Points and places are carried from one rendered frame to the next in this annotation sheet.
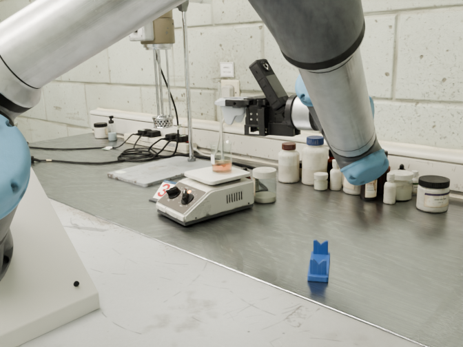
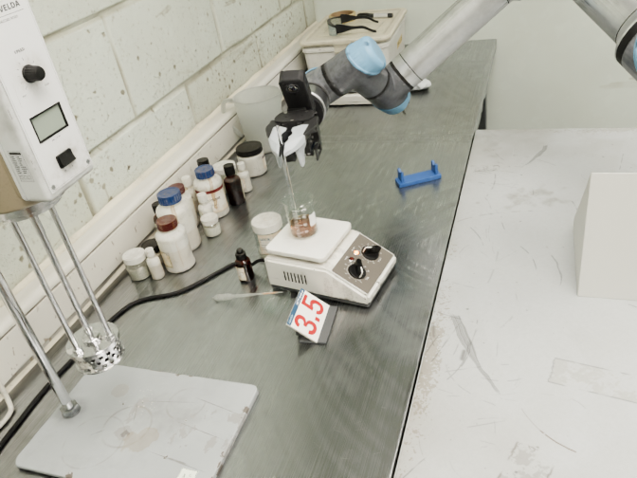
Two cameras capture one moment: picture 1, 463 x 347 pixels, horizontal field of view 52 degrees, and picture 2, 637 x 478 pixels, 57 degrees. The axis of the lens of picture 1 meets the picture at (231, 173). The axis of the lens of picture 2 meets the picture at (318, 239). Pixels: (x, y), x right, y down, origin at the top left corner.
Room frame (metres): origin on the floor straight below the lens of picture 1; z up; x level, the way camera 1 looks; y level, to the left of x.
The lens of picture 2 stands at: (1.39, 0.88, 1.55)
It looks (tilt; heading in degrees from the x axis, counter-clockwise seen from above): 33 degrees down; 250
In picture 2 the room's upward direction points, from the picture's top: 10 degrees counter-clockwise
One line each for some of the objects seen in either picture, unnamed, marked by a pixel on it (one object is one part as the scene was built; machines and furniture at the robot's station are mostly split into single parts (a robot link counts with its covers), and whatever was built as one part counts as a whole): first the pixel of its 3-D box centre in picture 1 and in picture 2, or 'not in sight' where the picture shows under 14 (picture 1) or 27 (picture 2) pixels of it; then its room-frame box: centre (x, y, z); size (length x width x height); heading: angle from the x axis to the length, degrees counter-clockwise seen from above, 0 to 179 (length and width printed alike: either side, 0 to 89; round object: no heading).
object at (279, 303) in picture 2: not in sight; (276, 302); (1.20, 0.08, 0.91); 0.06 x 0.06 x 0.02
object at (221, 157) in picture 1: (222, 156); (300, 215); (1.10, 0.02, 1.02); 0.06 x 0.05 x 0.08; 148
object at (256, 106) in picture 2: not in sight; (256, 120); (0.97, -0.60, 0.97); 0.18 x 0.13 x 0.15; 145
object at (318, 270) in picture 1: (319, 259); (417, 173); (0.75, -0.15, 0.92); 0.10 x 0.03 x 0.04; 166
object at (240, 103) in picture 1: (244, 102); (304, 127); (1.05, -0.03, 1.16); 0.09 x 0.05 x 0.02; 56
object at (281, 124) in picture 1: (273, 114); (300, 127); (1.03, -0.09, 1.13); 0.12 x 0.08 x 0.09; 55
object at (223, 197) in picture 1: (209, 193); (325, 259); (1.08, 0.06, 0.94); 0.22 x 0.13 x 0.08; 127
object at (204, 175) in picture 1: (216, 173); (309, 237); (1.10, 0.04, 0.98); 0.12 x 0.12 x 0.01; 37
